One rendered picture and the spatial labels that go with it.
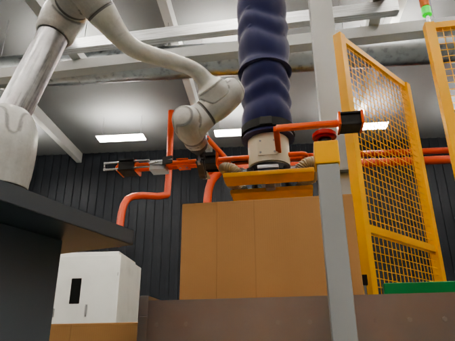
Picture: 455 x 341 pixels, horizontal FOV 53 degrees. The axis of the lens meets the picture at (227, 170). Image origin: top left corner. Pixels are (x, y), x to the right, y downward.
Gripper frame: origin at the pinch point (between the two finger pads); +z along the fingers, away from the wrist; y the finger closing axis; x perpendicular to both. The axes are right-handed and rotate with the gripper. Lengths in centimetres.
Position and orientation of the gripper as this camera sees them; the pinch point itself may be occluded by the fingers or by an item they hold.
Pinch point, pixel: (206, 162)
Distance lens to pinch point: 189.8
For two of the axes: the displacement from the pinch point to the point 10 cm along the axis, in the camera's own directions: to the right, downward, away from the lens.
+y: 0.1, 9.3, -3.8
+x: 9.9, -0.6, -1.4
